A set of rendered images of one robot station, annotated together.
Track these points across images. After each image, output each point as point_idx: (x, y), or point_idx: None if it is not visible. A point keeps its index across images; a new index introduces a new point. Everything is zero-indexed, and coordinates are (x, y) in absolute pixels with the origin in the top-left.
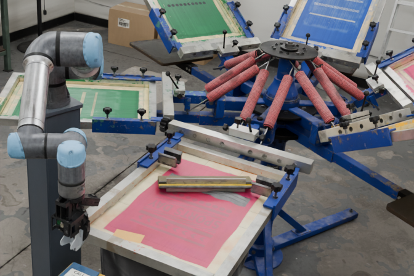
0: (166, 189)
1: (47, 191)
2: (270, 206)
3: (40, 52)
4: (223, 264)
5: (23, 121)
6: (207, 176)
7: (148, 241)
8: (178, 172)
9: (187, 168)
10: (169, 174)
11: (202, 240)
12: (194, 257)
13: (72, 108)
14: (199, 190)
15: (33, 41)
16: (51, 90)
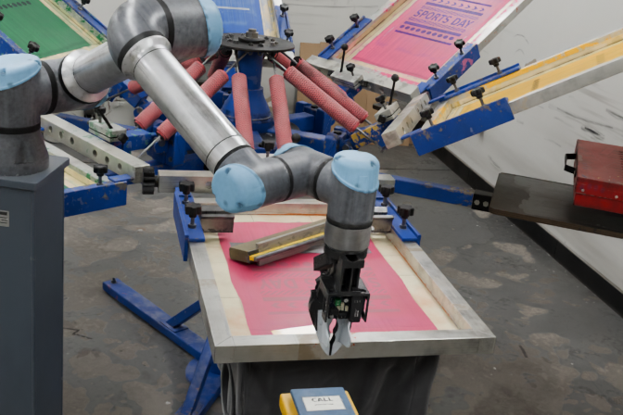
0: (260, 261)
1: (33, 338)
2: (413, 237)
3: (155, 31)
4: (464, 315)
5: (227, 144)
6: (291, 229)
7: (331, 329)
8: (236, 239)
9: (239, 231)
10: (229, 245)
11: (387, 305)
12: (410, 326)
13: (60, 168)
14: (298, 250)
15: (123, 16)
16: (29, 139)
